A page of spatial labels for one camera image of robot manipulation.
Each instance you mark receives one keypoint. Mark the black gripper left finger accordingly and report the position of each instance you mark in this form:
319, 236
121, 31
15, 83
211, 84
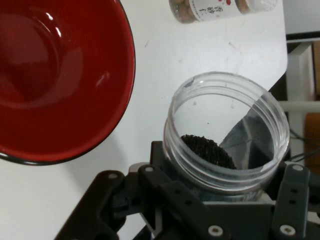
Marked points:
172, 202

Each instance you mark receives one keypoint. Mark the clear plastic jar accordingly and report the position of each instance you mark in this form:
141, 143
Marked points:
212, 110

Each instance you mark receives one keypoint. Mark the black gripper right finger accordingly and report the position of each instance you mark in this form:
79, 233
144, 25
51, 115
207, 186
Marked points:
291, 197

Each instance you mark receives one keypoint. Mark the white shelf unit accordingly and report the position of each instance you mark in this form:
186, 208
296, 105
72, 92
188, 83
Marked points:
297, 75

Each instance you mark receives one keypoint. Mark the brown cardboard box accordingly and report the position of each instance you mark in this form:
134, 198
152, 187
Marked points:
313, 127

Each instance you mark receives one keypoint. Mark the white slanted tube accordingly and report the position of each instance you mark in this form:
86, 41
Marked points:
300, 106

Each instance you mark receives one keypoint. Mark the red bowl with black rim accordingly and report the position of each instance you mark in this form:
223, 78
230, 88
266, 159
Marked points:
62, 87

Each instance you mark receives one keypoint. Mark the nut jar with white lid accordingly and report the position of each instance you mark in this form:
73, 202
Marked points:
207, 12

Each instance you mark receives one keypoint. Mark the black seeds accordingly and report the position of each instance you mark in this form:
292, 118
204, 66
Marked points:
210, 150

